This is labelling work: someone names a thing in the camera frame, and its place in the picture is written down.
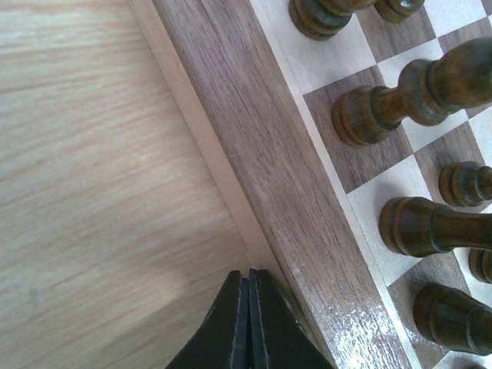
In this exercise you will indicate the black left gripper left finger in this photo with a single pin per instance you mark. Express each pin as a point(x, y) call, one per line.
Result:
point(222, 338)

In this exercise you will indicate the dark chess piece tall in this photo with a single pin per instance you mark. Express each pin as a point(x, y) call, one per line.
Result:
point(418, 227)

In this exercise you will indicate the dark chess piece front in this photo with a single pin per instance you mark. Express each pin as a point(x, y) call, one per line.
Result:
point(427, 92)

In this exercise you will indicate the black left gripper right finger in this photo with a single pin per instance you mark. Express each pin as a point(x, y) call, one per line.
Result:
point(276, 336)

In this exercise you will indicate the wooden chess board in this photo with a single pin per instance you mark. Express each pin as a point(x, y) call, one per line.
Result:
point(257, 96)

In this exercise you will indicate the dark pawn near corner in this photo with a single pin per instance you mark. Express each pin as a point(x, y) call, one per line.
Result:
point(465, 184)

